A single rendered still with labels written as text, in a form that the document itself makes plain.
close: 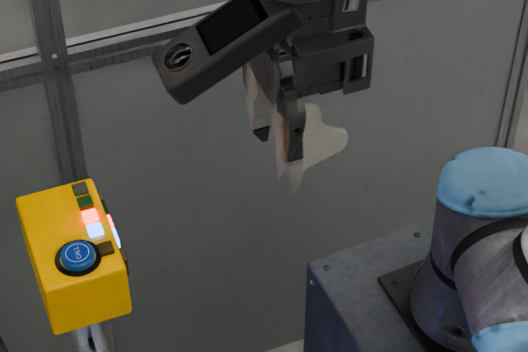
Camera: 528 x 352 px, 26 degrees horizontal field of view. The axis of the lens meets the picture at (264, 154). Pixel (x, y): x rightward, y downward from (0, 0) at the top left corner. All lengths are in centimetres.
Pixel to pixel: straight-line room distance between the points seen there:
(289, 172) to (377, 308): 52
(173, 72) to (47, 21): 88
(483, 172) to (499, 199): 5
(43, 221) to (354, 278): 39
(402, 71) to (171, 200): 47
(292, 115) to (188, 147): 110
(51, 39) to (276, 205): 63
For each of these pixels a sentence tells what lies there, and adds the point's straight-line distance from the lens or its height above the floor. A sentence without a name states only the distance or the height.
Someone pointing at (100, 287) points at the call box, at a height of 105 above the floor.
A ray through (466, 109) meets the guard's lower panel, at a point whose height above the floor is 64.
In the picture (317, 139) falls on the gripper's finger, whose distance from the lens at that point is 92.
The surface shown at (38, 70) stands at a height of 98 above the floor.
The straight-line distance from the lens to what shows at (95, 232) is 140.
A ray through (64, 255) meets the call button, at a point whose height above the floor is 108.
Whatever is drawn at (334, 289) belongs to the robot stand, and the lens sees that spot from 143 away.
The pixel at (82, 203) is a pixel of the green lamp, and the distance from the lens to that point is 143.
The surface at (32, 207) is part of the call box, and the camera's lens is 144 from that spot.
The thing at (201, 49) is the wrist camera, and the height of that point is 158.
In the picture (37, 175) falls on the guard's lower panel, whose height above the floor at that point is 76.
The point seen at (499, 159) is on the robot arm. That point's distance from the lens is 127.
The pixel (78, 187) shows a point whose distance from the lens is 145.
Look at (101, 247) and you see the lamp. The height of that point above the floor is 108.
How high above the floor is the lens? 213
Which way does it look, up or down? 46 degrees down
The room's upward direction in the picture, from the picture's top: straight up
